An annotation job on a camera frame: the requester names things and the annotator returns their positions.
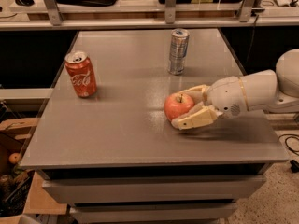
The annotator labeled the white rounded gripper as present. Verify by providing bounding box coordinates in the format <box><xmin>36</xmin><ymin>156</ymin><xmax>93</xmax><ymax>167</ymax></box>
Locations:
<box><xmin>171</xmin><ymin>77</ymin><xmax>248</xmax><ymax>130</ymax></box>

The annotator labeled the red apple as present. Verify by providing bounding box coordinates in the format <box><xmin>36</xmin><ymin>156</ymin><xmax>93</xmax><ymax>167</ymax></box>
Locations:
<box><xmin>164</xmin><ymin>93</ymin><xmax>194</xmax><ymax>121</ymax></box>

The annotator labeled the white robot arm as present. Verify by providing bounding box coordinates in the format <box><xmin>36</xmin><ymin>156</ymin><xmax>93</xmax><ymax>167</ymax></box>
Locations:
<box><xmin>171</xmin><ymin>49</ymin><xmax>299</xmax><ymax>130</ymax></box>

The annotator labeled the silver blue energy drink can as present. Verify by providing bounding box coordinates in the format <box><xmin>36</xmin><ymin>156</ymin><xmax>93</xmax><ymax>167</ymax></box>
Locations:
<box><xmin>168</xmin><ymin>28</ymin><xmax>190</xmax><ymax>75</ymax></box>

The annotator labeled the lower grey drawer front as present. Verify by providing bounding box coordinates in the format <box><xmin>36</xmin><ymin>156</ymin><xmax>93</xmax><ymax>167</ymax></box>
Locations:
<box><xmin>70</xmin><ymin>203</ymin><xmax>237</xmax><ymax>224</ymax></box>

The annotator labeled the grey drawer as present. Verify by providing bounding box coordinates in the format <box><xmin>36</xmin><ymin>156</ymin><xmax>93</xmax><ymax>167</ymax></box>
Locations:
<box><xmin>70</xmin><ymin>203</ymin><xmax>237</xmax><ymax>224</ymax></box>
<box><xmin>43</xmin><ymin>175</ymin><xmax>265</xmax><ymax>205</ymax></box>

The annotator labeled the red Coca-Cola can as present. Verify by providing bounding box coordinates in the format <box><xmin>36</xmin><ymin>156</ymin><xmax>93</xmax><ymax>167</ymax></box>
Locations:
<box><xmin>64</xmin><ymin>51</ymin><xmax>97</xmax><ymax>98</ymax></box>

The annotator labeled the upper grey drawer front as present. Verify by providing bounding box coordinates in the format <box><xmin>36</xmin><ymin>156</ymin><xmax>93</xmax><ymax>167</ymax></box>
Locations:
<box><xmin>43</xmin><ymin>175</ymin><xmax>265</xmax><ymax>205</ymax></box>

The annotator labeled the small orange fruit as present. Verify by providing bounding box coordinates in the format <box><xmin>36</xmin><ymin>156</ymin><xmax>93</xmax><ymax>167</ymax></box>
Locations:
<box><xmin>8</xmin><ymin>153</ymin><xmax>21</xmax><ymax>164</ymax></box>

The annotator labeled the brown cardboard box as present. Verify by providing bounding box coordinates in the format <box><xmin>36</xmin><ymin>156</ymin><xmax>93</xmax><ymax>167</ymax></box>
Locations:
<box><xmin>0</xmin><ymin>118</ymin><xmax>68</xmax><ymax>224</ymax></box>

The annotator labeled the right metal shelf bracket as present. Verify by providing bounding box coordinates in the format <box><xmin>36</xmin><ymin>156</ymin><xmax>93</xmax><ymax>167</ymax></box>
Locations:
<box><xmin>237</xmin><ymin>0</ymin><xmax>255</xmax><ymax>22</ymax></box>

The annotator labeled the metal shelf bracket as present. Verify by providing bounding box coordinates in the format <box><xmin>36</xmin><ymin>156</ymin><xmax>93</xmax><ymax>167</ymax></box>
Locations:
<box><xmin>43</xmin><ymin>0</ymin><xmax>63</xmax><ymax>26</ymax></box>
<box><xmin>237</xmin><ymin>0</ymin><xmax>255</xmax><ymax>22</ymax></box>
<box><xmin>164</xmin><ymin>0</ymin><xmax>176</xmax><ymax>24</ymax></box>

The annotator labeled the black cable on floor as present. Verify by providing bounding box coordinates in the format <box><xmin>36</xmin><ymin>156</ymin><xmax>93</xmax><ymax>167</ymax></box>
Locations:
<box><xmin>278</xmin><ymin>133</ymin><xmax>299</xmax><ymax>174</ymax></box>

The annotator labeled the middle metal shelf bracket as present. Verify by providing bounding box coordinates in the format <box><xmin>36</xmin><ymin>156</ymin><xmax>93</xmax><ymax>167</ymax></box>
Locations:
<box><xmin>164</xmin><ymin>0</ymin><xmax>176</xmax><ymax>24</ymax></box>

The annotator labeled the left metal shelf bracket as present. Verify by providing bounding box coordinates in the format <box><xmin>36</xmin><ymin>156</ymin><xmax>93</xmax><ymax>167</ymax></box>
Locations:
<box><xmin>43</xmin><ymin>0</ymin><xmax>63</xmax><ymax>26</ymax></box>

